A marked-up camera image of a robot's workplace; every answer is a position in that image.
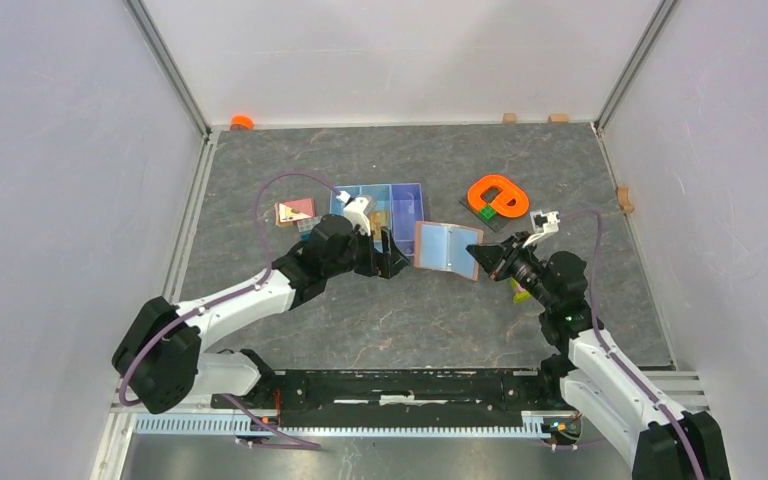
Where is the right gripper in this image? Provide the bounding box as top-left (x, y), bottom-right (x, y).
top-left (466, 231), bottom-right (556, 309)

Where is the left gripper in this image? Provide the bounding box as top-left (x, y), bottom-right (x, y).
top-left (324, 223), bottom-right (410, 279)

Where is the gold striped credit card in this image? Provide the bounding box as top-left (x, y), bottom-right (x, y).
top-left (368, 210), bottom-right (391, 241)

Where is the brown leather card holder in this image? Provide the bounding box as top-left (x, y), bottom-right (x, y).
top-left (413, 221), bottom-right (484, 281)

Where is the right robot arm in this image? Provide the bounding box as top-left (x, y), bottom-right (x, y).
top-left (466, 232), bottom-right (731, 479)

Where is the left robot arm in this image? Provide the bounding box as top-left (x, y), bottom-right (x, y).
top-left (111, 215), bottom-right (409, 414)

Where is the green toy brick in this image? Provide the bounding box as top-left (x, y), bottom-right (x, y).
top-left (479, 205), bottom-right (497, 221)

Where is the pink green brick stack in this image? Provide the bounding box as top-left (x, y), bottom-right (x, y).
top-left (509, 278), bottom-right (531, 304)

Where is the blue purple drawer organizer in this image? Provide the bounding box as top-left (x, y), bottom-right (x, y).
top-left (337, 183), bottom-right (425, 258)

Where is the clear toy brick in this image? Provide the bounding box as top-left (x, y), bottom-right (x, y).
top-left (296, 216), bottom-right (321, 234)

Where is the pink wooden puzzle block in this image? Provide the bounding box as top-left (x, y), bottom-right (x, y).
top-left (274, 197), bottom-right (316, 227)

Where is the wooden block left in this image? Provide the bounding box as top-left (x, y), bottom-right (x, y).
top-left (501, 112), bottom-right (517, 124)

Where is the wooden arch block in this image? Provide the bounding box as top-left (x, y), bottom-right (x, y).
top-left (616, 185), bottom-right (635, 215)

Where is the wooden block right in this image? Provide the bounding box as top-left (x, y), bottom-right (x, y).
top-left (548, 113), bottom-right (570, 123)

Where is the dark transparent base plate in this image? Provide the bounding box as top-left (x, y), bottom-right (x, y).
top-left (460, 196), bottom-right (513, 232)

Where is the orange plastic ring toy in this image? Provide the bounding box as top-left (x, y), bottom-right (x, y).
top-left (466, 174), bottom-right (530, 219)

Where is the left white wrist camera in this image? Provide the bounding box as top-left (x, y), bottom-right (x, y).
top-left (337, 190), bottom-right (376, 236)

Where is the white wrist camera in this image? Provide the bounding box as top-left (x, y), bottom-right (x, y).
top-left (525, 210), bottom-right (560, 247)
top-left (337, 190), bottom-right (376, 236)

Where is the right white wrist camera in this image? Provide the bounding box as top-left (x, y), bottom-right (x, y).
top-left (525, 210), bottom-right (560, 247)

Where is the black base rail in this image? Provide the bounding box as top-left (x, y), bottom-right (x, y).
top-left (241, 368), bottom-right (570, 428)

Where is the white cable duct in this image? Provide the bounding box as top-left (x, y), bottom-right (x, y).
top-left (133, 412), bottom-right (573, 440)

